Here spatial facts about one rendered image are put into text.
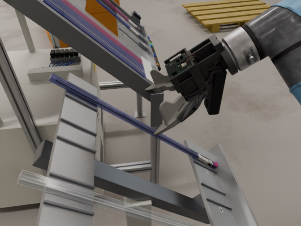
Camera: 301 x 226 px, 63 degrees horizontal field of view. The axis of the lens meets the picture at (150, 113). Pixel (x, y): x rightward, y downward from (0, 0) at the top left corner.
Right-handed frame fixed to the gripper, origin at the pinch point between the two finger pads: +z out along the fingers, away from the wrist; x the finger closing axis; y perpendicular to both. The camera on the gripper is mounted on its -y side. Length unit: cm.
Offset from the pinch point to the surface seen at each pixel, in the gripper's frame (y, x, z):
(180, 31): -121, -265, -10
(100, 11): -31, -223, 47
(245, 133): -124, -77, -15
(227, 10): -152, -298, -78
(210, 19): -136, -274, -50
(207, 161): -24.8, 0.6, -2.7
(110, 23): -47, -225, 47
